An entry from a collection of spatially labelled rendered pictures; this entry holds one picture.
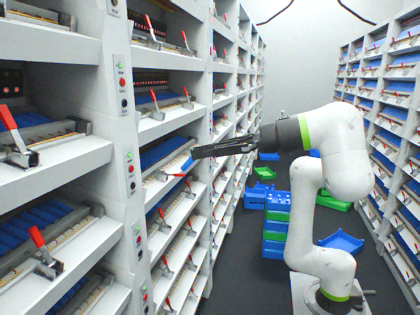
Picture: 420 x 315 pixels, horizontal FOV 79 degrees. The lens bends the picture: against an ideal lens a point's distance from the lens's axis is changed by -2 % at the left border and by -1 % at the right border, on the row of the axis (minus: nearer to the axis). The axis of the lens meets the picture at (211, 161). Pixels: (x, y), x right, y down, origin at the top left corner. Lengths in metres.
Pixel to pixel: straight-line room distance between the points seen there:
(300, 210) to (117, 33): 0.90
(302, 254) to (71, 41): 1.10
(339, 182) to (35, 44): 0.60
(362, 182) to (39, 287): 0.63
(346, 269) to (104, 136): 1.02
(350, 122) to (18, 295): 0.69
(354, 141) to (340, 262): 0.69
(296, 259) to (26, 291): 0.99
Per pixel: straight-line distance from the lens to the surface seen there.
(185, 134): 1.26
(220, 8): 1.95
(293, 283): 1.45
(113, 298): 0.74
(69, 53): 0.51
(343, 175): 0.63
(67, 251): 0.58
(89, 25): 0.58
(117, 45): 0.60
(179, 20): 1.26
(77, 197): 0.69
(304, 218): 1.16
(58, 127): 0.56
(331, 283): 1.27
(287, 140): 0.64
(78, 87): 0.60
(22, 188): 0.44
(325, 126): 0.64
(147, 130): 0.69
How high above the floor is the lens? 1.26
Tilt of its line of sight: 18 degrees down
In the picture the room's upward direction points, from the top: straight up
